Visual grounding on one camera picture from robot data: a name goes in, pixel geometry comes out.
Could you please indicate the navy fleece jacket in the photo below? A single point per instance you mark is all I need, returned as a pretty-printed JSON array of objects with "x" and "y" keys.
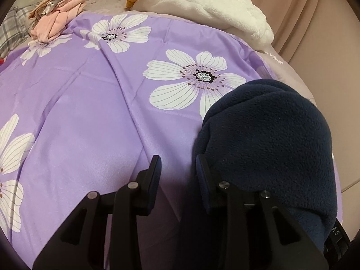
[{"x": 267, "y": 140}]

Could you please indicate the grey plaid pillow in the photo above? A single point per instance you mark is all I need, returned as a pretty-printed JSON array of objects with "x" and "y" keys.
[{"x": 11, "y": 31}]

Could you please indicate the pink folded clothes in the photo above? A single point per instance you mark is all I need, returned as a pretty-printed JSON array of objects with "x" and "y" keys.
[{"x": 56, "y": 22}]

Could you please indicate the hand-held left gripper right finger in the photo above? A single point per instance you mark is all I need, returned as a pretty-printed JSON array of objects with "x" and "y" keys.
[{"x": 203, "y": 185}]

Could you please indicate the white plush goose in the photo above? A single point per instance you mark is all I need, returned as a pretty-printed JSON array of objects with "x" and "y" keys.
[{"x": 211, "y": 5}]

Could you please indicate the pink curtain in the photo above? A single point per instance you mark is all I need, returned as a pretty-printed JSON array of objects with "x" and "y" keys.
[{"x": 295, "y": 11}]

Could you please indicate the purple floral bed sheet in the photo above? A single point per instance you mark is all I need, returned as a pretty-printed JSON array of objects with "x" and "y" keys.
[{"x": 84, "y": 118}]

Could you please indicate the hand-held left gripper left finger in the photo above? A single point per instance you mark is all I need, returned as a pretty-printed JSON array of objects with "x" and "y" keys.
[{"x": 154, "y": 180}]

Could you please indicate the beige patterned garment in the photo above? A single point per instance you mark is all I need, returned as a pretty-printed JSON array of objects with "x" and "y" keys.
[{"x": 50, "y": 1}]

